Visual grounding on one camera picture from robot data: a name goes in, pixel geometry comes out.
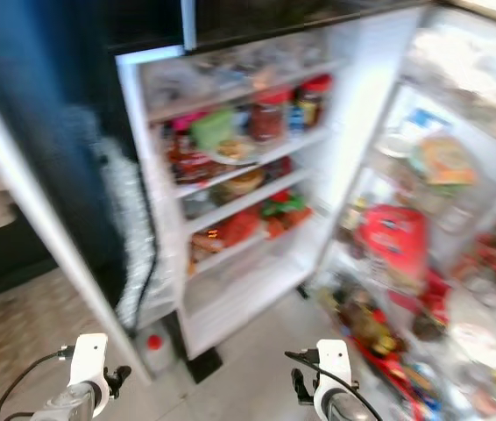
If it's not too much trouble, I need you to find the white fridge door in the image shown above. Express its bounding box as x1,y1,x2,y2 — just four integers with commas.
314,4,496,421

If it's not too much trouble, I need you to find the white fridge cabinet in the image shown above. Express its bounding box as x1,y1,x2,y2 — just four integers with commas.
115,4,435,360

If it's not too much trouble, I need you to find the white bottle with red cap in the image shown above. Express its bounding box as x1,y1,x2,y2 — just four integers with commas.
140,331,178,375

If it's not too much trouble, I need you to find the red vegetables pack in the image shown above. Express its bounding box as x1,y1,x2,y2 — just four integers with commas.
189,209,263,257

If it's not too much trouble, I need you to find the red flat package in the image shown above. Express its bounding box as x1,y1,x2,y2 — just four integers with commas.
358,203,429,283

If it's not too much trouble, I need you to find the red and green produce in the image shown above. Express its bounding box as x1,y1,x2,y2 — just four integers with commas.
260,189,315,239

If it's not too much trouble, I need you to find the red sauce bottle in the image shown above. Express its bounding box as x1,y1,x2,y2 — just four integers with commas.
166,117,210,183

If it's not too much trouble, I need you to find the green package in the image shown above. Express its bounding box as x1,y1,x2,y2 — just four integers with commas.
188,106,237,153

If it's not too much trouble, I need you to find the orange snack bag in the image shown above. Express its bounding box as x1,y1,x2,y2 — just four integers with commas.
413,134,478,187

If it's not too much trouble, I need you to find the dark jar with red lid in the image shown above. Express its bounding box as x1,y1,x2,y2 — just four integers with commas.
294,74,333,130

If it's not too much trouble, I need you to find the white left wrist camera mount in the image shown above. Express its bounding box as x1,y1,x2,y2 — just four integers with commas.
66,332,110,396

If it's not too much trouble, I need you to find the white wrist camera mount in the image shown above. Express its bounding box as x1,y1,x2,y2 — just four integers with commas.
66,332,110,396
312,339,355,404

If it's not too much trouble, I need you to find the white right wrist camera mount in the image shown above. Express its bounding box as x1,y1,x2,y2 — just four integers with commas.
312,339,355,404

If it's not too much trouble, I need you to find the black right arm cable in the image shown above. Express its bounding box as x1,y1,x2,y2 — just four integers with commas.
285,348,386,421

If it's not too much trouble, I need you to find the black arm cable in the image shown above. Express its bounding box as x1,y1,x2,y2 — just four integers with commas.
0,347,76,421
285,348,386,421

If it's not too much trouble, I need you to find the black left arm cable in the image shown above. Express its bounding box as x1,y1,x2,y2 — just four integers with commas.
0,347,76,421

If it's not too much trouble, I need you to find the black fridge power cable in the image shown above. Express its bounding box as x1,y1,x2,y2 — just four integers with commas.
132,197,163,339

